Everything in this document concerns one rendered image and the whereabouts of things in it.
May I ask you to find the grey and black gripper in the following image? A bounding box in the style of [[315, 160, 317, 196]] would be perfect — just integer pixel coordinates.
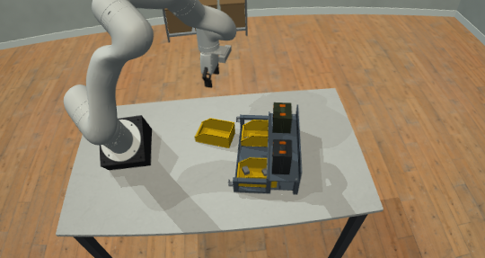
[[200, 52, 219, 88]]

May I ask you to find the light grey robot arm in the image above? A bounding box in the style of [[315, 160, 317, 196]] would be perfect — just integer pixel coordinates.
[[64, 0, 236, 162]]

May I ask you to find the yellow open-front bin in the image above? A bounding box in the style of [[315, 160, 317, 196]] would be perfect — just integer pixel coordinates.
[[196, 118, 235, 148], [237, 157, 277, 188], [241, 120, 269, 147]]

